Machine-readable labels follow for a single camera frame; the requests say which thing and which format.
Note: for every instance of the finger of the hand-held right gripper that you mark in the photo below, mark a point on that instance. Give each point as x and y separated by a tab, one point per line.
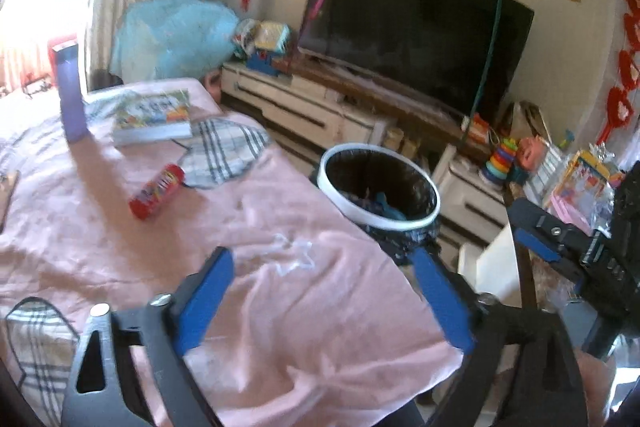
540	244

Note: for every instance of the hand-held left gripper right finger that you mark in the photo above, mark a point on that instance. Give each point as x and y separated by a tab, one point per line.
442	302

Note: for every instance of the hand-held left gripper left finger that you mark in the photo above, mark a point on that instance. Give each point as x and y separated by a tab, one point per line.
205	302

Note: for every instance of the blue snack packet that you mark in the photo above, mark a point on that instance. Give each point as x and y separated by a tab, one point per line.
390	207

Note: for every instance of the black trash bin white rim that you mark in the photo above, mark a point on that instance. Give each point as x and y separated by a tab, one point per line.
360	172

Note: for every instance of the person's right forearm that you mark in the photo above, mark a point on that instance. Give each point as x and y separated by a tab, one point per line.
597	387

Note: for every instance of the plastic wrapped toy box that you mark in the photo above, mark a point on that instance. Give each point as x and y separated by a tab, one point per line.
585	187

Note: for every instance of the pink tablecloth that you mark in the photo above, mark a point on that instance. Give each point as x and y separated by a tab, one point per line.
200	217

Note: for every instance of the pink piggy toy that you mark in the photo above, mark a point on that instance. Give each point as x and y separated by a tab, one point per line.
532	154

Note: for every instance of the red snack can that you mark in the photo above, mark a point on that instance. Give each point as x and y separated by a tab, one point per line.
156	192

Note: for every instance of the orange toy phone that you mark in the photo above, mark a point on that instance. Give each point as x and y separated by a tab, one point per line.
480	128

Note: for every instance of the green stick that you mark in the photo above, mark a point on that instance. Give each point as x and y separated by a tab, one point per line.
487	62

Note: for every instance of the colourful picture book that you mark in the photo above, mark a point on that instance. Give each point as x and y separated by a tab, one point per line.
150	117

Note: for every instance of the white television cabinet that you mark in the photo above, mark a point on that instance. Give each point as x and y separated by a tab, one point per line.
310	112

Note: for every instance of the wooden board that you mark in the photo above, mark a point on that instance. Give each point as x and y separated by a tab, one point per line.
7	202

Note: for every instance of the purple bottle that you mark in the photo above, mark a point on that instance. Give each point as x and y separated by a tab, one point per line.
71	97

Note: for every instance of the blue toy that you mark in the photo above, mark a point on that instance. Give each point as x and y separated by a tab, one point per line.
265	63

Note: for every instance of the black flat television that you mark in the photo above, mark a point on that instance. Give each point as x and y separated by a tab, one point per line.
410	32

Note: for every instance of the light blue cloth cover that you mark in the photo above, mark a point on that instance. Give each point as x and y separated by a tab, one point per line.
170	37

